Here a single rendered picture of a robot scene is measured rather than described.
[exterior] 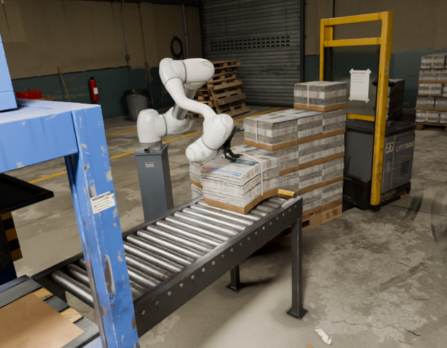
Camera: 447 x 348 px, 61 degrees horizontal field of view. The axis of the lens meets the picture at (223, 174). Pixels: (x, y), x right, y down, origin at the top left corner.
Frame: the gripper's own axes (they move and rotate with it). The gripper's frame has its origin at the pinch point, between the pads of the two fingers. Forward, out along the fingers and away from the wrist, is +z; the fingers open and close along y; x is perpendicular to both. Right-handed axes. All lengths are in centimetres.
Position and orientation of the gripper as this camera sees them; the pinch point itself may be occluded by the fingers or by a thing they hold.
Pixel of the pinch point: (241, 141)
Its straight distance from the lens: 216.6
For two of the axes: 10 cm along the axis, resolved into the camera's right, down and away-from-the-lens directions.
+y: 0.0, 9.6, 2.7
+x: 7.7, 1.7, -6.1
